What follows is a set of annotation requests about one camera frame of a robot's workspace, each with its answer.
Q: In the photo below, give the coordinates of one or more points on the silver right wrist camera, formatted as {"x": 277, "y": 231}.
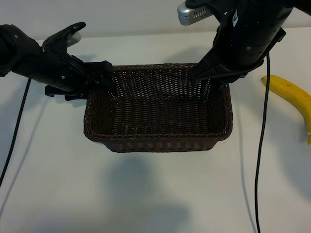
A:
{"x": 190, "y": 12}

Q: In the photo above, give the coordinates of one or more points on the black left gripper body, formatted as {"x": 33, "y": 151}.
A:
{"x": 60, "y": 75}

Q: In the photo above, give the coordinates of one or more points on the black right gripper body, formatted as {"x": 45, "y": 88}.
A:
{"x": 250, "y": 41}

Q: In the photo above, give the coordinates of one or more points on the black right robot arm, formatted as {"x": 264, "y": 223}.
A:
{"x": 272, "y": 4}

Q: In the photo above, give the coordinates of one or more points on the yellow banana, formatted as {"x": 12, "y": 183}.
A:
{"x": 291, "y": 93}

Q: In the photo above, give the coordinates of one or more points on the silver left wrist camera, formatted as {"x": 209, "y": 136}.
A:
{"x": 73, "y": 38}

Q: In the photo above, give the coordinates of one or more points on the dark brown wicker basket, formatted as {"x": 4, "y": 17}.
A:
{"x": 160, "y": 121}

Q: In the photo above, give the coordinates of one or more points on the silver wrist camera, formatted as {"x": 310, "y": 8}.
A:
{"x": 73, "y": 38}
{"x": 190, "y": 12}

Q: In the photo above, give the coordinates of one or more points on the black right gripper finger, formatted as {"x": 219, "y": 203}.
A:
{"x": 206, "y": 69}
{"x": 227, "y": 77}

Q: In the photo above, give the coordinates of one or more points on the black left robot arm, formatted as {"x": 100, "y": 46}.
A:
{"x": 14, "y": 48}

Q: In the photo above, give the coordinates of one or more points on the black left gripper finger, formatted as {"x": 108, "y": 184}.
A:
{"x": 98, "y": 66}
{"x": 107, "y": 82}

